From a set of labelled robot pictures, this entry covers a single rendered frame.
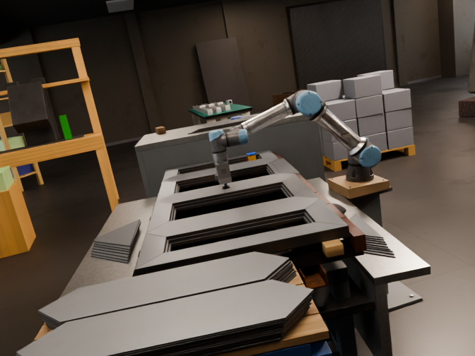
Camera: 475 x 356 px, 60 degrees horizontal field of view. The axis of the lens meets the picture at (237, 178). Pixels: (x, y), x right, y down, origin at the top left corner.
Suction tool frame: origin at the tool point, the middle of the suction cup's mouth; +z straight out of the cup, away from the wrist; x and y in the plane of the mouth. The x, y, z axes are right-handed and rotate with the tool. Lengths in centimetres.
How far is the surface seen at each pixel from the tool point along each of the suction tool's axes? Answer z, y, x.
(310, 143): 1, -77, 72
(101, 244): 6, 23, -63
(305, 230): -1, 76, 18
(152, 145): -19, -83, -38
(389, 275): 17, 87, 42
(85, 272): 9, 43, -67
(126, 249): 6, 36, -50
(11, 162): -4, -287, -211
